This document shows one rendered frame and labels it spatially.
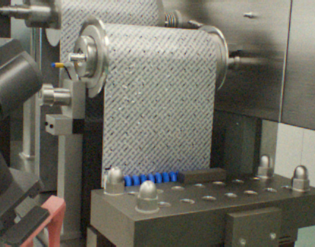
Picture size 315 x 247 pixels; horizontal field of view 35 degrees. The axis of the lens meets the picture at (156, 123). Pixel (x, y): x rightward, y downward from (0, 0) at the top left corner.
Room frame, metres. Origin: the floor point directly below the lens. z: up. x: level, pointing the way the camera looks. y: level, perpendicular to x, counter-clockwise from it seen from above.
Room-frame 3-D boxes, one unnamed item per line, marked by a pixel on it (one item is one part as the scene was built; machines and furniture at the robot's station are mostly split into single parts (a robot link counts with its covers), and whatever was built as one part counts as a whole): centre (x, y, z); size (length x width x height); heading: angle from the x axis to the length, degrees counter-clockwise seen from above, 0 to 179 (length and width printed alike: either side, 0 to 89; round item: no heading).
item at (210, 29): (1.05, -0.10, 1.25); 0.15 x 0.01 x 0.15; 30
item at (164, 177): (0.91, -0.03, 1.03); 0.21 x 0.04 x 0.03; 120
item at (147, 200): (0.73, 0.01, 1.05); 0.04 x 0.04 x 0.04
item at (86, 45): (0.91, 0.14, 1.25); 0.07 x 0.02 x 0.07; 30
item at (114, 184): (0.80, 0.06, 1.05); 0.04 x 0.04 x 0.04
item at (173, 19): (1.28, 0.00, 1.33); 0.07 x 0.07 x 0.07; 30
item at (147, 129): (0.93, -0.01, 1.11); 0.23 x 0.01 x 0.18; 120
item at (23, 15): (1.10, 0.32, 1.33); 0.06 x 0.03 x 0.03; 120
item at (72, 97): (0.93, 0.17, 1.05); 0.06 x 0.05 x 0.31; 120
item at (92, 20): (0.92, 0.12, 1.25); 0.15 x 0.01 x 0.15; 30
